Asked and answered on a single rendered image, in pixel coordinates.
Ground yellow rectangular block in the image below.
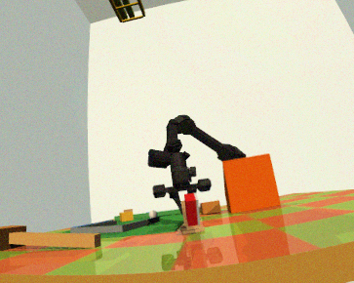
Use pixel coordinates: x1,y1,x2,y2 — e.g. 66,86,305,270
119,212,134,222

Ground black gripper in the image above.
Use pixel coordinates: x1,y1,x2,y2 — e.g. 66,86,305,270
152,165,212,213

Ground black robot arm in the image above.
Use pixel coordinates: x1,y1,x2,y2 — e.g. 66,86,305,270
147,114,246,182

